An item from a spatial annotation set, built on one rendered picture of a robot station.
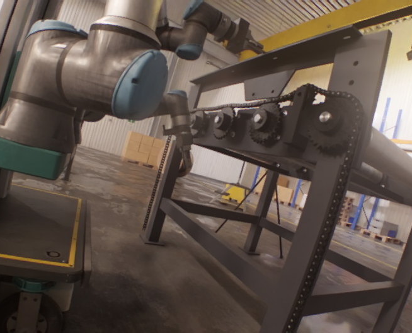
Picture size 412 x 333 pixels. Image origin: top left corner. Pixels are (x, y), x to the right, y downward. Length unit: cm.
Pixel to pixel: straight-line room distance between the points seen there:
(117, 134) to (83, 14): 501
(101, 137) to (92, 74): 1060
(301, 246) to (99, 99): 65
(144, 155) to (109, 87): 810
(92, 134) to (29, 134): 1052
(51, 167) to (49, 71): 20
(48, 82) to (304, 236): 75
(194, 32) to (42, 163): 67
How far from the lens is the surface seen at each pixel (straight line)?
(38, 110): 60
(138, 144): 852
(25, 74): 63
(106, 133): 1112
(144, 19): 56
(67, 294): 93
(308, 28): 1042
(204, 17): 101
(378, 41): 92
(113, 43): 52
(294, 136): 84
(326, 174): 78
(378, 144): 92
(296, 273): 81
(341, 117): 77
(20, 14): 81
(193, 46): 95
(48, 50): 61
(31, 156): 59
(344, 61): 94
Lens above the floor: 63
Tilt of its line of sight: 3 degrees down
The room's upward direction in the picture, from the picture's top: 16 degrees clockwise
